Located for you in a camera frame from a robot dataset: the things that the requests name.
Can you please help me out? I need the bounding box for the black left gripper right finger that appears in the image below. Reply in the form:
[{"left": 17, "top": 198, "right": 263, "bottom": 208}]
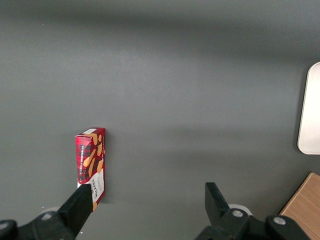
[{"left": 204, "top": 182, "right": 235, "bottom": 227}]

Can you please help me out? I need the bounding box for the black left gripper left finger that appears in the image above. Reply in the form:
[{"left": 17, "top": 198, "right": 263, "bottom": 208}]
[{"left": 57, "top": 183, "right": 93, "bottom": 237}]

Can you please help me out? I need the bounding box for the wooden drawer cabinet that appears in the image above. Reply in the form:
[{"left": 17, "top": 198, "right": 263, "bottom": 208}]
[{"left": 279, "top": 171, "right": 320, "bottom": 240}]

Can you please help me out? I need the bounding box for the red shortbread biscuit box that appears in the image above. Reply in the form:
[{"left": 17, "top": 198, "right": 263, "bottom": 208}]
[{"left": 74, "top": 127, "right": 106, "bottom": 214}]

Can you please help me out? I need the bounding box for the beige rectangular tray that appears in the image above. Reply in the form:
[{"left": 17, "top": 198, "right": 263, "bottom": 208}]
[{"left": 297, "top": 61, "right": 320, "bottom": 155}]

